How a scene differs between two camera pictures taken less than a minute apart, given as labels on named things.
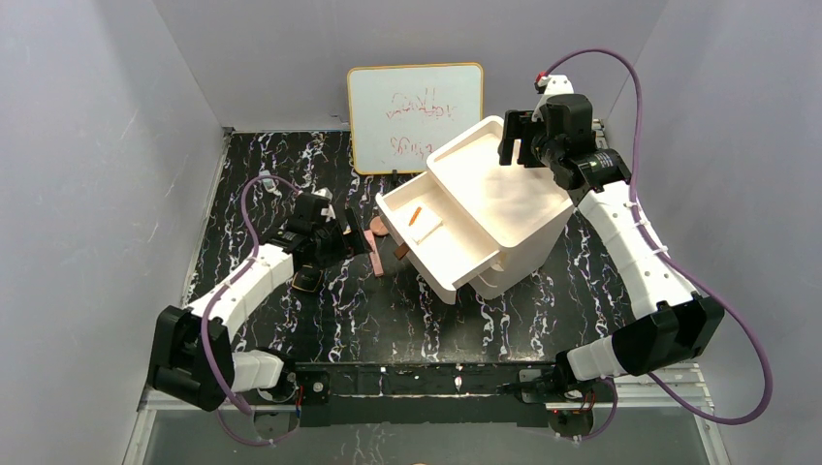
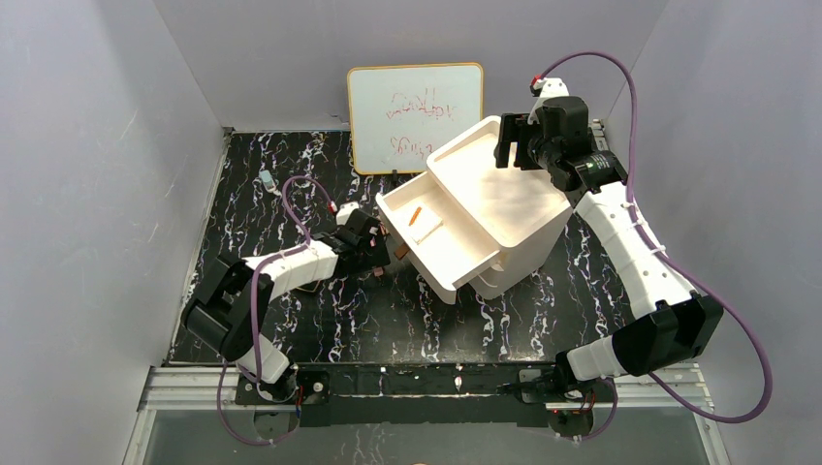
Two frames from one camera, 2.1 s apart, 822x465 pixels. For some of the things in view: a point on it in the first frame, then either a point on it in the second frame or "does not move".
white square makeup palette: x=422 y=222 does not move
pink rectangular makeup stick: x=373 y=254 does not move
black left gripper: x=350 y=229 → x=373 y=243
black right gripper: x=520 y=138 does not move
